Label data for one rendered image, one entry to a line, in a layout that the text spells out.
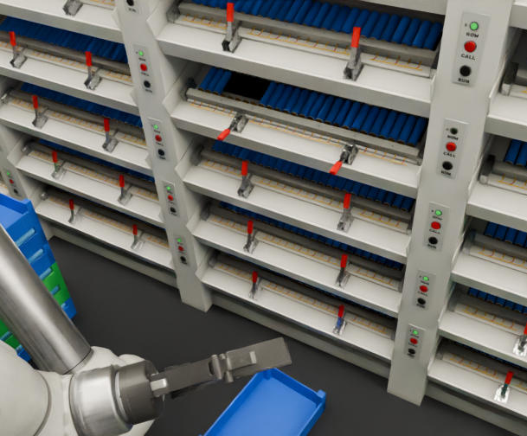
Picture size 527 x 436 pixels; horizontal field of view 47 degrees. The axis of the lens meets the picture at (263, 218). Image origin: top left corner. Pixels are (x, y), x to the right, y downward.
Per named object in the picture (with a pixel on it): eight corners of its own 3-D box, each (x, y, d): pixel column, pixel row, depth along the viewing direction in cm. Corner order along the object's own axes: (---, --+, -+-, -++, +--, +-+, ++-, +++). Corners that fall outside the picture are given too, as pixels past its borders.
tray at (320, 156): (418, 200, 123) (418, 175, 115) (176, 127, 147) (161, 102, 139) (452, 123, 130) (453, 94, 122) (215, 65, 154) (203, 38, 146)
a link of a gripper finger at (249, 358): (213, 362, 71) (208, 362, 68) (254, 350, 71) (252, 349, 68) (215, 375, 71) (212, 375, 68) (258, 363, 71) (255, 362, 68)
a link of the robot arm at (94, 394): (89, 372, 84) (131, 360, 84) (102, 439, 81) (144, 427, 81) (64, 372, 75) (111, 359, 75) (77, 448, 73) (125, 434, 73)
